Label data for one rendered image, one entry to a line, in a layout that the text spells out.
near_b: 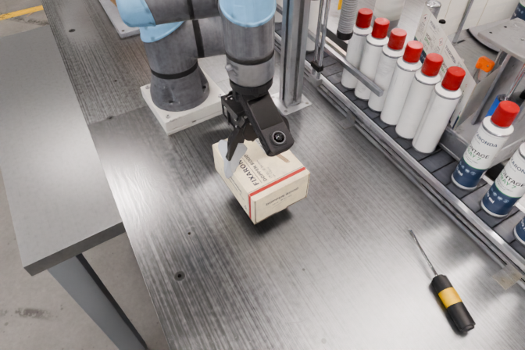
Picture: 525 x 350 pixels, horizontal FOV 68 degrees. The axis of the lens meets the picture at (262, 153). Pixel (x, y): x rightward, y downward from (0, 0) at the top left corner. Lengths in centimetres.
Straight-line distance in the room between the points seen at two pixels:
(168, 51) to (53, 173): 38
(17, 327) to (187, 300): 116
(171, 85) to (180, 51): 9
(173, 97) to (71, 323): 106
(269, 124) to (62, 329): 133
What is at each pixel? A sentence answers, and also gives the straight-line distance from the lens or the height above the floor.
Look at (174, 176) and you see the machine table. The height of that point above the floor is 83.
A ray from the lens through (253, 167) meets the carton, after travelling 73.
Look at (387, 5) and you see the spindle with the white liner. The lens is 128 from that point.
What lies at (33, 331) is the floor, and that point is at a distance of 181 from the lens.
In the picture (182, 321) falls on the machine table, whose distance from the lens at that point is 74.
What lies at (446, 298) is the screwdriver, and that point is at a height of 85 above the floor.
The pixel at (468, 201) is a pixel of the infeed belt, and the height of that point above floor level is 88.
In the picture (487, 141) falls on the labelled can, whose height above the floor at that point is 102.
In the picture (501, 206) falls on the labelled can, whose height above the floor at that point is 92.
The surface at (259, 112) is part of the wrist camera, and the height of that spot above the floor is 111.
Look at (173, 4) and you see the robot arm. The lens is 63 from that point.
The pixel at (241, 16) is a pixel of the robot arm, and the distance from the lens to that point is 55.
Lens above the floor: 152
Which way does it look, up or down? 48 degrees down
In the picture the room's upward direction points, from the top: straight up
